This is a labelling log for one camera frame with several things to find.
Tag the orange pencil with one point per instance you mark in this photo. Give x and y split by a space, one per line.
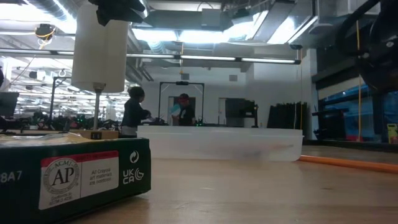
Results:
357 164

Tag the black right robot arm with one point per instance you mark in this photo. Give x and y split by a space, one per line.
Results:
385 62

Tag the white shade lamp wooden base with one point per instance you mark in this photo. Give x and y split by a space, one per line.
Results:
99 56

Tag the long tube light bar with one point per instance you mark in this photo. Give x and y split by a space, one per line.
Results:
205 58

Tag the person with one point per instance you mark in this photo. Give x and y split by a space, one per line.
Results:
133 112
186 113

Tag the dark computer monitor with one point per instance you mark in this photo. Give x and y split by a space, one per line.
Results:
7 104

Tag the black cabinet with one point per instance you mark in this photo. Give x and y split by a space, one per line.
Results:
239 109

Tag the clear plastic pencil box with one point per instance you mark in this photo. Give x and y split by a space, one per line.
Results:
217 144

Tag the black curtain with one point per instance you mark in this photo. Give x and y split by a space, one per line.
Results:
286 115

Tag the green crayon box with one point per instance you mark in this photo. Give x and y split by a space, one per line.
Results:
18 199

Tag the black equipment rack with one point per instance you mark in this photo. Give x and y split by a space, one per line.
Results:
329 124

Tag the yellow vertical pole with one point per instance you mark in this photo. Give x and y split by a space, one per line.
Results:
360 109

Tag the yellow-green object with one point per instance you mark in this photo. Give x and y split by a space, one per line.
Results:
392 133

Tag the black overhead camera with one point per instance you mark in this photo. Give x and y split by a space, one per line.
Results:
45 31

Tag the black robot station frame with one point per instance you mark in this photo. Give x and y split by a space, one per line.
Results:
159 102

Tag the thin black stand frame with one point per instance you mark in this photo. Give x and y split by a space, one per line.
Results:
53 99

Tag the black aluminium table frame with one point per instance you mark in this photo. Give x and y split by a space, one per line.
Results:
342 143

